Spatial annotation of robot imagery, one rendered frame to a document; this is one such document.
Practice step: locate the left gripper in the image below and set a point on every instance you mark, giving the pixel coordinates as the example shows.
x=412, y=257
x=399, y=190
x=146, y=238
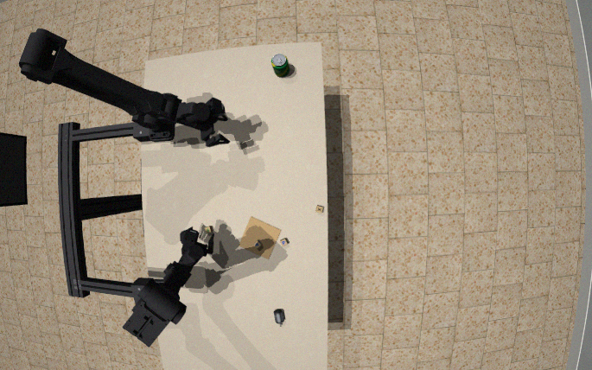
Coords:
x=214, y=140

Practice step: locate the tan flat mat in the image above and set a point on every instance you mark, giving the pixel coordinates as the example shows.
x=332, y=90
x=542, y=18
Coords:
x=265, y=233

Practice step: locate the green soda can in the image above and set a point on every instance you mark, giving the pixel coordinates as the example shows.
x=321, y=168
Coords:
x=280, y=65

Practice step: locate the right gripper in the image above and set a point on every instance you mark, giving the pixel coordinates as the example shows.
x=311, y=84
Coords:
x=206, y=249

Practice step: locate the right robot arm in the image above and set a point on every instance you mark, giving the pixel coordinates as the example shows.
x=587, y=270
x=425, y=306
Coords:
x=162, y=304

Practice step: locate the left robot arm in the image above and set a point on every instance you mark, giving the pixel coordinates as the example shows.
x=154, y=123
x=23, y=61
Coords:
x=146, y=106

